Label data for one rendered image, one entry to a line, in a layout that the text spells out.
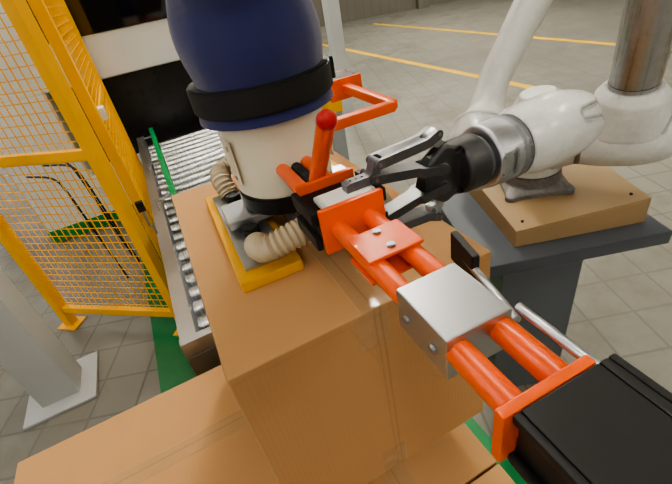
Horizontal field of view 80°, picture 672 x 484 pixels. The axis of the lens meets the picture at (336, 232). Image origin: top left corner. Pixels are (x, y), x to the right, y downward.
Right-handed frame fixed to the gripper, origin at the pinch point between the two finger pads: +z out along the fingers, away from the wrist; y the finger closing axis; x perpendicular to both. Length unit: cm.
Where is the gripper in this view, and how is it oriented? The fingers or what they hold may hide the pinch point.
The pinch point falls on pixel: (345, 210)
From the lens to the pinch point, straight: 49.5
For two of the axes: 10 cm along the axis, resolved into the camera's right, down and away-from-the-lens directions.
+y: 1.6, 8.2, 5.6
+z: -8.9, 3.7, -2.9
